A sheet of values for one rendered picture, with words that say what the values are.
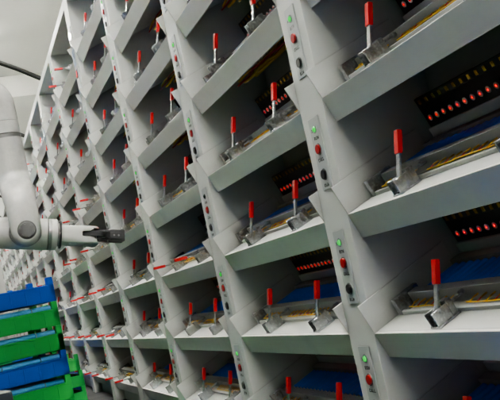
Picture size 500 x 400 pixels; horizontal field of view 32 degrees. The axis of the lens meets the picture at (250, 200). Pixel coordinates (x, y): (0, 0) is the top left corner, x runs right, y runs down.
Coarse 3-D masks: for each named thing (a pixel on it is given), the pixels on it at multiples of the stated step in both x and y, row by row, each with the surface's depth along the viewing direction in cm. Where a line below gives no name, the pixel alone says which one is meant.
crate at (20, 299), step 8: (48, 280) 281; (32, 288) 277; (40, 288) 278; (48, 288) 280; (0, 296) 271; (8, 296) 272; (16, 296) 273; (24, 296) 275; (32, 296) 276; (40, 296) 278; (48, 296) 279; (0, 304) 270; (8, 304) 272; (16, 304) 273; (24, 304) 274; (32, 304) 276; (40, 304) 288; (0, 312) 280
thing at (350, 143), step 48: (288, 0) 144; (336, 0) 142; (384, 0) 145; (288, 48) 148; (336, 48) 141; (384, 96) 142; (336, 144) 138; (384, 144) 141; (384, 240) 138; (432, 240) 141; (384, 384) 135; (432, 384) 137
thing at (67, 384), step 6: (66, 378) 277; (60, 384) 276; (66, 384) 277; (36, 390) 271; (42, 390) 272; (48, 390) 273; (54, 390) 274; (60, 390) 276; (66, 390) 277; (72, 390) 278; (18, 396) 268; (24, 396) 269; (30, 396) 270; (36, 396) 271; (42, 396) 272; (48, 396) 273; (54, 396) 274; (60, 396) 275; (66, 396) 276; (72, 396) 277
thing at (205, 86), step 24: (264, 0) 192; (240, 24) 208; (264, 24) 156; (216, 48) 190; (240, 48) 170; (264, 48) 162; (216, 72) 186; (240, 72) 176; (192, 96) 206; (216, 96) 193
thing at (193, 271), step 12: (192, 240) 273; (168, 252) 270; (180, 252) 271; (156, 264) 268; (192, 264) 236; (204, 264) 220; (168, 276) 260; (180, 276) 248; (192, 276) 237; (204, 276) 227
